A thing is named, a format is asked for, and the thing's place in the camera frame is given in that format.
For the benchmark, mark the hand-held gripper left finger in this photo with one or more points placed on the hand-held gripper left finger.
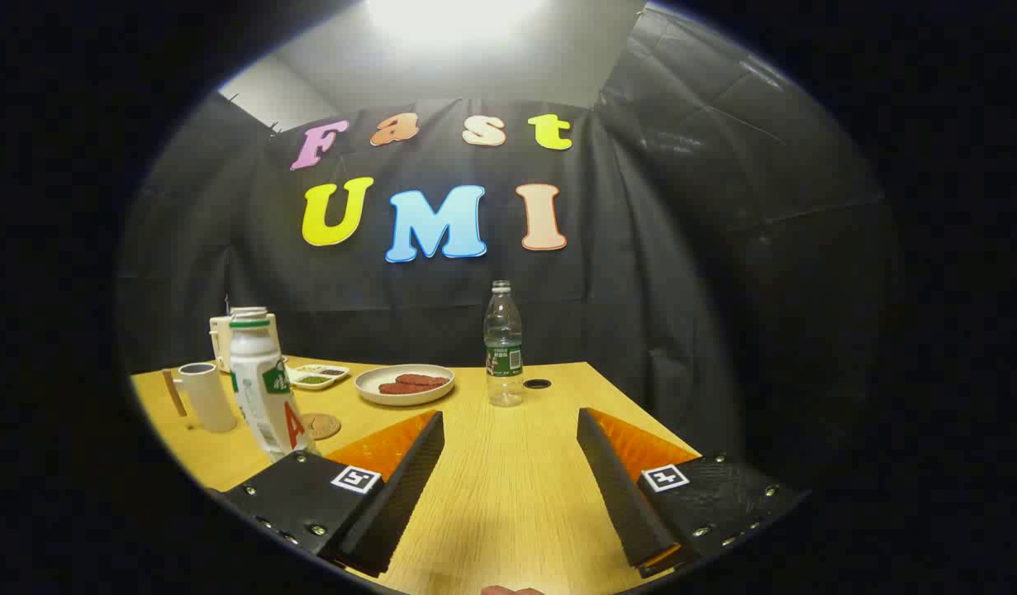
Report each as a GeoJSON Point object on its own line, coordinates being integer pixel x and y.
{"type": "Point", "coordinates": [401, 496]}

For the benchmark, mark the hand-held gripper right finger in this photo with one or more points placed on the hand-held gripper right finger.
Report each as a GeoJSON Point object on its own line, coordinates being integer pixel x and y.
{"type": "Point", "coordinates": [624, 496]}

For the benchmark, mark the round cork coaster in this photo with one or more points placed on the round cork coaster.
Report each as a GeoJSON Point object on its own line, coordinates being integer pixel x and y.
{"type": "Point", "coordinates": [324, 427]}

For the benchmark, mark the white juice bottle green label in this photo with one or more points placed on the white juice bottle green label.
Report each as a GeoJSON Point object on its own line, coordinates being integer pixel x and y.
{"type": "Point", "coordinates": [260, 388]}

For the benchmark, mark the clear plastic water bottle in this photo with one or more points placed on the clear plastic water bottle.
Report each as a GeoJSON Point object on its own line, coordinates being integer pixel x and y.
{"type": "Point", "coordinates": [503, 347]}

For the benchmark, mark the round white plate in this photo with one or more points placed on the round white plate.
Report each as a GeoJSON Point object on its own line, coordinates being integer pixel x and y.
{"type": "Point", "coordinates": [374, 395]}

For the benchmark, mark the red sausage patty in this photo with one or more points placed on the red sausage patty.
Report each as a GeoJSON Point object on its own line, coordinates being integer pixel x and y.
{"type": "Point", "coordinates": [401, 388]}
{"type": "Point", "coordinates": [421, 379]}

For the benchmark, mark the wooden table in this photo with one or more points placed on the wooden table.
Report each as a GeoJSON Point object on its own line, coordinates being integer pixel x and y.
{"type": "Point", "coordinates": [508, 479]}

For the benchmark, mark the black table grommet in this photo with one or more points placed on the black table grommet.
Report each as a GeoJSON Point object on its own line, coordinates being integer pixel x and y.
{"type": "Point", "coordinates": [537, 384]}

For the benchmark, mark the white divided bean dish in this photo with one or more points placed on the white divided bean dish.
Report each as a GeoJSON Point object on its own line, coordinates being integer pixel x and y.
{"type": "Point", "coordinates": [318, 379]}

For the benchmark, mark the black backdrop cloth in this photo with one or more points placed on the black backdrop cloth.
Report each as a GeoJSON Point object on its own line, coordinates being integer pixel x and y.
{"type": "Point", "coordinates": [640, 289]}

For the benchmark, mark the cream toaster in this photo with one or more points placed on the cream toaster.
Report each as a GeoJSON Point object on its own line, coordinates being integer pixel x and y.
{"type": "Point", "coordinates": [220, 343]}

